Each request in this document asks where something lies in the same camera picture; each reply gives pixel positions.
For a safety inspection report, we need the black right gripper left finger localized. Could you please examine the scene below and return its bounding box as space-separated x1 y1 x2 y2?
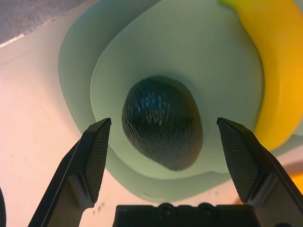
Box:
27 117 112 227

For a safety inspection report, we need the green silicone placemat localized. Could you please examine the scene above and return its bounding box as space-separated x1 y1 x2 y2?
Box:
58 0 303 203

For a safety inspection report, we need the yellow toy banana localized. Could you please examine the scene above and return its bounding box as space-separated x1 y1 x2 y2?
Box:
219 0 303 151

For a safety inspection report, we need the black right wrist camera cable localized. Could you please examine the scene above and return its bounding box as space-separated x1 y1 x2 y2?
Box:
0 185 6 227

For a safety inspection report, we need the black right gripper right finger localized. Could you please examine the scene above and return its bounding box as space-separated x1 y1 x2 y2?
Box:
216 117 303 227

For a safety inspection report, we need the dark green toy avocado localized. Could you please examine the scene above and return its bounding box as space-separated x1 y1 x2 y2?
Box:
121 75 204 171

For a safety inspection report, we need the yellow plastic plate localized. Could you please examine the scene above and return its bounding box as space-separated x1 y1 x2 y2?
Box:
289 172 303 190

